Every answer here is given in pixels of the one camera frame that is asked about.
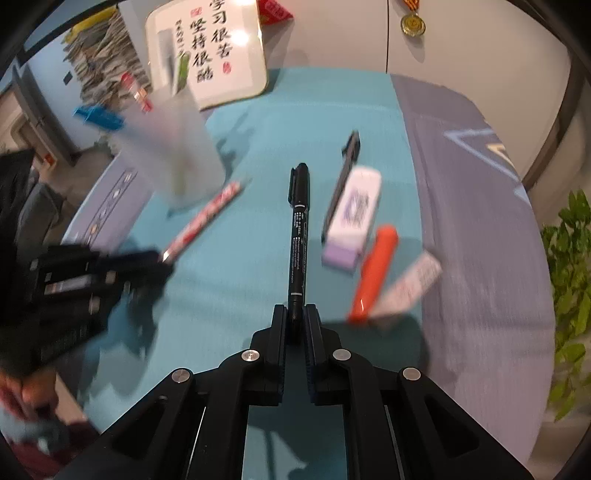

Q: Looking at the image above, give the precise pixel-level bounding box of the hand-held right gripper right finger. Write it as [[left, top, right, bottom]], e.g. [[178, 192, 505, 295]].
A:
[[302, 304, 533, 480]]

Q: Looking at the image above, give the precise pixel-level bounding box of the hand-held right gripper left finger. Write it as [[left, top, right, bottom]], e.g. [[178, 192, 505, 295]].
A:
[[60, 304, 288, 480]]

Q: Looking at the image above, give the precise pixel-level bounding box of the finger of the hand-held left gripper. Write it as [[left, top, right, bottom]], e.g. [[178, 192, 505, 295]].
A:
[[98, 249, 176, 302]]

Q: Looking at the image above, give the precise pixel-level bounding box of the red patterned pen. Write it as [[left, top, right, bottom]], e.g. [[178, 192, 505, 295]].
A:
[[159, 181, 244, 265]]

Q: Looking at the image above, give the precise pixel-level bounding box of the orange highlighter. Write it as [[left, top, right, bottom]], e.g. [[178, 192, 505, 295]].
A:
[[346, 224, 400, 324]]

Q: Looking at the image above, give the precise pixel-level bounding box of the black marker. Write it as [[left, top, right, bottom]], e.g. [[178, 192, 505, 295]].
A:
[[287, 162, 310, 320]]

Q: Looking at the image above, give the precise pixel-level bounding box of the white eraser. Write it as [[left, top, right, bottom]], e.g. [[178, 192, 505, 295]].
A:
[[373, 250, 443, 320]]

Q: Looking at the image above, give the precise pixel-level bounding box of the translucent plastic cup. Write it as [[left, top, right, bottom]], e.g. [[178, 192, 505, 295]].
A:
[[110, 84, 228, 209]]

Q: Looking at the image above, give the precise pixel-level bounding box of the white and purple correction tape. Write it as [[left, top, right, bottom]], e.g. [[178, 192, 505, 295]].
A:
[[320, 165, 383, 271]]

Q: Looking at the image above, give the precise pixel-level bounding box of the blue pen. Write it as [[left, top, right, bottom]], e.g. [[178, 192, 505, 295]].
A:
[[73, 104, 126, 134]]

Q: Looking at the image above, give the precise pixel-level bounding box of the clear red gel pen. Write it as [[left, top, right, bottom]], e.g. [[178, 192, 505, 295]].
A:
[[119, 71, 154, 112]]

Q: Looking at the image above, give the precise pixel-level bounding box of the slim black pen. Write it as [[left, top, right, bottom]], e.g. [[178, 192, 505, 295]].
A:
[[321, 130, 362, 241]]

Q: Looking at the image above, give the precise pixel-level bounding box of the person's left hand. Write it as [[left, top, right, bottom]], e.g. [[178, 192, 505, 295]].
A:
[[19, 373, 60, 412]]

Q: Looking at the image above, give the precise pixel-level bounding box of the black chair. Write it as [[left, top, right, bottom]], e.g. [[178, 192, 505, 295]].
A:
[[0, 148, 64, 252]]

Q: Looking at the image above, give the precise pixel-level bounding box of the dark red clothing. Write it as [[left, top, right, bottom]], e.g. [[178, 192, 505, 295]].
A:
[[0, 406, 100, 480]]

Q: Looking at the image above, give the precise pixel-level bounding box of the tall stack of papers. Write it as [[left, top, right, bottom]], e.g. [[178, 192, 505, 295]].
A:
[[61, 7, 152, 108]]

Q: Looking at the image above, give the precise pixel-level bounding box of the white framed calligraphy sign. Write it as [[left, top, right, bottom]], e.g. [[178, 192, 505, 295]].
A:
[[145, 0, 269, 112]]

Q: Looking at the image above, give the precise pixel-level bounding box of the yellow green bag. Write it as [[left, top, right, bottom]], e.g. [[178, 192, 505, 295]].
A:
[[65, 6, 120, 44]]

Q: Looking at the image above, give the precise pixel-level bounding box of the green leafy potted plant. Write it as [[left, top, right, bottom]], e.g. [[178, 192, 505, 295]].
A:
[[539, 188, 591, 422]]

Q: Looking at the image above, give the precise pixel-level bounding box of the red hanging ornament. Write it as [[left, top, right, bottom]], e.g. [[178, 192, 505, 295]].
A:
[[256, 0, 295, 24]]

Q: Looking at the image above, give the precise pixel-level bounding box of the white lower cabinet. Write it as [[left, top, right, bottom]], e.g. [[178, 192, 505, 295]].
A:
[[259, 0, 575, 185]]

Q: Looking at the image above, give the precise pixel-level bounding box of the gold medal with striped ribbon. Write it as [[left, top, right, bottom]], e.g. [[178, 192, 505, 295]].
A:
[[399, 0, 426, 38]]

